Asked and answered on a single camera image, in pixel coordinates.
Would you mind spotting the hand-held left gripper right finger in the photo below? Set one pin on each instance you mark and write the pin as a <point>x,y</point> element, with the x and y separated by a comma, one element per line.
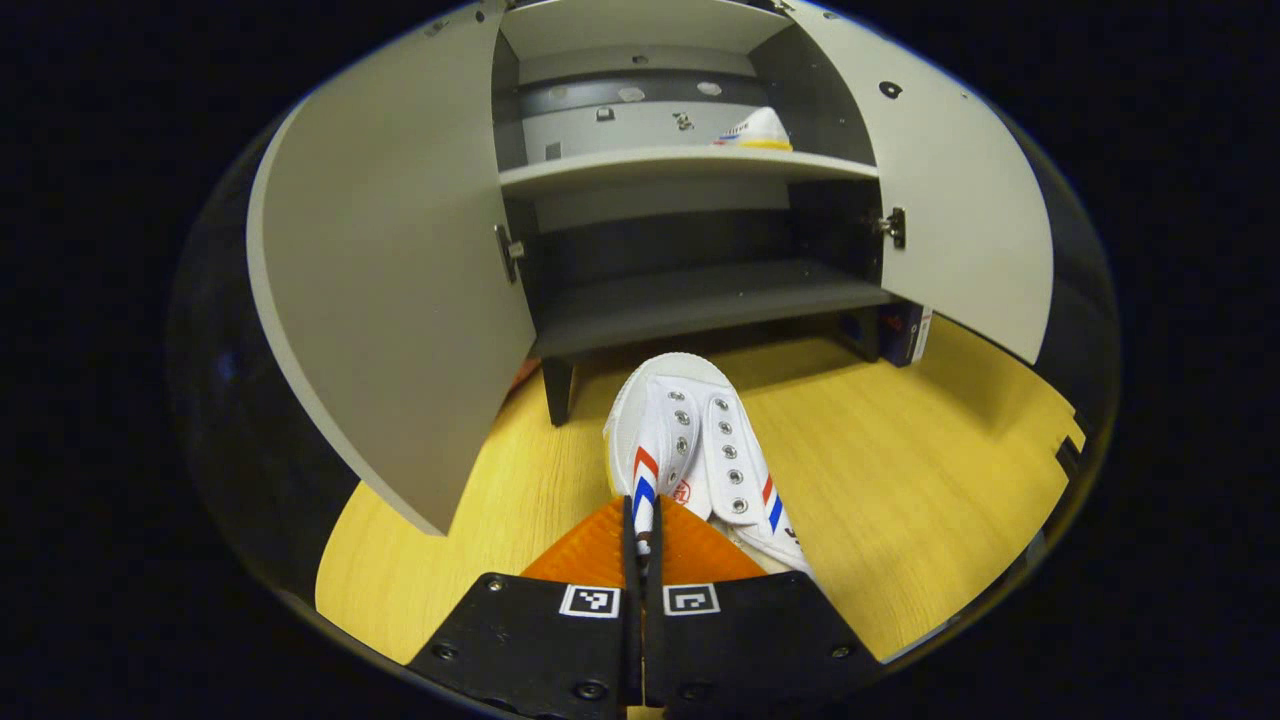
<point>750,640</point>

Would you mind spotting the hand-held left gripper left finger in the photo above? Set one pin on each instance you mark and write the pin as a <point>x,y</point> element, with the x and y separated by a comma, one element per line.
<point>530,640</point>

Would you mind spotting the white canvas shoe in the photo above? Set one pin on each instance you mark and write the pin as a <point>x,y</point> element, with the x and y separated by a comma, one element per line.
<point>690,440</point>
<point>758,130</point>

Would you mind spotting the white cabinet door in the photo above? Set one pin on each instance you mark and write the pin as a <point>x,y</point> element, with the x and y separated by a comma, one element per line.
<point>960,200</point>
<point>390,270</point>

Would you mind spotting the black backdrop cloth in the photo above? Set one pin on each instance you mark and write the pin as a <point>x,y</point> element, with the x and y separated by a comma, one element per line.
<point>240,440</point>

